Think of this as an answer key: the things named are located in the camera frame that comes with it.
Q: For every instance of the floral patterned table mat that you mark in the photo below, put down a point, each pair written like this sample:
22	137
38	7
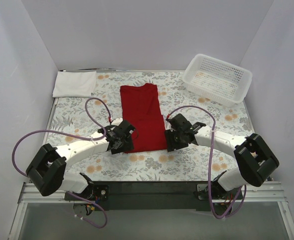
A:
72	117

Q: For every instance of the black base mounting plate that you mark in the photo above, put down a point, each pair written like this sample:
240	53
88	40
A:
150	195

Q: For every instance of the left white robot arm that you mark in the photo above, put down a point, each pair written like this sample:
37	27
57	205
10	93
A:
48	170

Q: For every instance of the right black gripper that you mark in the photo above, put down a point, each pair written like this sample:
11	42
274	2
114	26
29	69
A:
173	135

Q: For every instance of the red t-shirt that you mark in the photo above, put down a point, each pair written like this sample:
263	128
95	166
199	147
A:
141	108

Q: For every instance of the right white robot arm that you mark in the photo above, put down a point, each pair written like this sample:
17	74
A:
255	160

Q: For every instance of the folded white t-shirt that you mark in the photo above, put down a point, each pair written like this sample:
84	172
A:
74	84

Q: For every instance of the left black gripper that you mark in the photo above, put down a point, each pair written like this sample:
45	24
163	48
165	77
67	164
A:
126	136

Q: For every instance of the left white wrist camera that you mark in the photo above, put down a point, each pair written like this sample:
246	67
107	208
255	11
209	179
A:
115	122

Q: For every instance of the white plastic basket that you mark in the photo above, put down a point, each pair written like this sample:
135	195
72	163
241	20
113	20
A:
217	80

